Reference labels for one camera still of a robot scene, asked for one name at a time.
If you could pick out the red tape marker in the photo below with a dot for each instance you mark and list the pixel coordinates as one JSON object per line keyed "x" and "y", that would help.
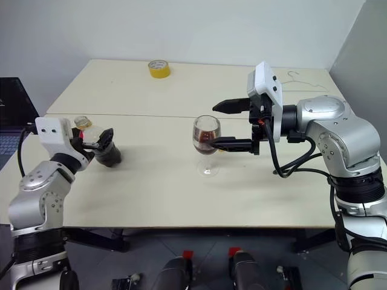
{"x": 188, "y": 253}
{"x": 235, "y": 251}

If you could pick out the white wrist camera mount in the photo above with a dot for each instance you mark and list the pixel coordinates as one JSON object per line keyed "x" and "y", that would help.
{"x": 51, "y": 130}
{"x": 269, "y": 81}

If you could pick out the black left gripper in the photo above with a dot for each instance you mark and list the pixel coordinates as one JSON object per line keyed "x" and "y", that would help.
{"x": 79, "y": 143}

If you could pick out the yellow tape roll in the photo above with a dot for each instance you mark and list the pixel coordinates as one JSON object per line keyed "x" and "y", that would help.
{"x": 160, "y": 74}

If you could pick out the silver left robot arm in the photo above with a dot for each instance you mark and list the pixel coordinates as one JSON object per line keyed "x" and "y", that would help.
{"x": 36, "y": 181}

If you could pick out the black caster bracket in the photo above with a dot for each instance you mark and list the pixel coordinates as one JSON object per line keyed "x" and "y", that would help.
{"x": 124, "y": 284}
{"x": 290, "y": 279}

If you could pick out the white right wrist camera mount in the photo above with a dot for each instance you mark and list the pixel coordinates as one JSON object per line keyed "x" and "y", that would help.
{"x": 269, "y": 81}

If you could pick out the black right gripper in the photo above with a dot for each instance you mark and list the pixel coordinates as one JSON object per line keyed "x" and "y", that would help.
{"x": 257, "y": 127}

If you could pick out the black table leg frame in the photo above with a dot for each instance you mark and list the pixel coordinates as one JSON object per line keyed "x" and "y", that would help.
{"x": 311, "y": 240}
{"x": 99, "y": 238}

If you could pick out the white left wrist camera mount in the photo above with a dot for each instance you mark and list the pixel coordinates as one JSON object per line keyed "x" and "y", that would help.
{"x": 51, "y": 130}

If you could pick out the dark rounded shape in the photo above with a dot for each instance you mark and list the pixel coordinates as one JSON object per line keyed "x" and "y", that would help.
{"x": 249, "y": 272}
{"x": 172, "y": 275}

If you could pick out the clear wine glass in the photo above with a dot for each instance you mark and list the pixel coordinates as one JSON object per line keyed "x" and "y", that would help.
{"x": 203, "y": 139}

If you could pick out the clear bottle with dark drink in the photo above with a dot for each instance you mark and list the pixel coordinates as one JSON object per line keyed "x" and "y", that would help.
{"x": 110, "y": 157}

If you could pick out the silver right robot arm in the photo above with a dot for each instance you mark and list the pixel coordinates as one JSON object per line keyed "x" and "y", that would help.
{"x": 338, "y": 127}

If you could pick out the dark laptop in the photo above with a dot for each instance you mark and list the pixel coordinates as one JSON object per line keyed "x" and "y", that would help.
{"x": 15, "y": 105}

